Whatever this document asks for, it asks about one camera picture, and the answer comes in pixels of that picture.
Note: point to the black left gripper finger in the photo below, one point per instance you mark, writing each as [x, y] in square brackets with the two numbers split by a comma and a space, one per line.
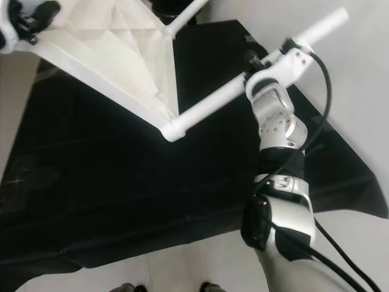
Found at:
[50, 9]

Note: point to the white plastic table leg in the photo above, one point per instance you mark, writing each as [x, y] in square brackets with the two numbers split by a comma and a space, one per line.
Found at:
[225, 94]
[185, 17]

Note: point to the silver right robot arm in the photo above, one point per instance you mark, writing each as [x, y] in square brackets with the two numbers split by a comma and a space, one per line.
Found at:
[279, 134]

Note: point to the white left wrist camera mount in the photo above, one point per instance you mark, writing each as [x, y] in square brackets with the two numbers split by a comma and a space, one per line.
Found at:
[15, 21]

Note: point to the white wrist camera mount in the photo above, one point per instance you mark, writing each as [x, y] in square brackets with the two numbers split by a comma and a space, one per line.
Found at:
[15, 21]
[285, 67]

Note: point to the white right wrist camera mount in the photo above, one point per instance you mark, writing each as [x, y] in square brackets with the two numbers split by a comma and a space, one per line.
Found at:
[285, 67]

